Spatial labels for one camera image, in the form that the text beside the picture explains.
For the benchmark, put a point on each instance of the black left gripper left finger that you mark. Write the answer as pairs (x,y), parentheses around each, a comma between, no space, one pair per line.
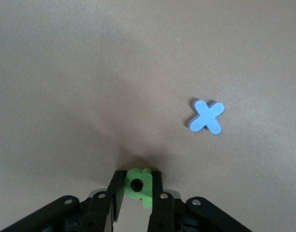
(97,212)

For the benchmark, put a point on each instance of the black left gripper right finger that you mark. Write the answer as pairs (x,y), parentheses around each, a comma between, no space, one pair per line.
(162,212)

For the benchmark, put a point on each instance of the green foam letter b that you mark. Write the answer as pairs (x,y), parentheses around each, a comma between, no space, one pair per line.
(132,172)

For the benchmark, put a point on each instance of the blue foam letter x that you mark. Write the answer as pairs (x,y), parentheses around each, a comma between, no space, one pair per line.
(207,117)

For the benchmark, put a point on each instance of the brown table cover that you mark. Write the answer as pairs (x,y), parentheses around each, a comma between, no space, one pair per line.
(65,72)

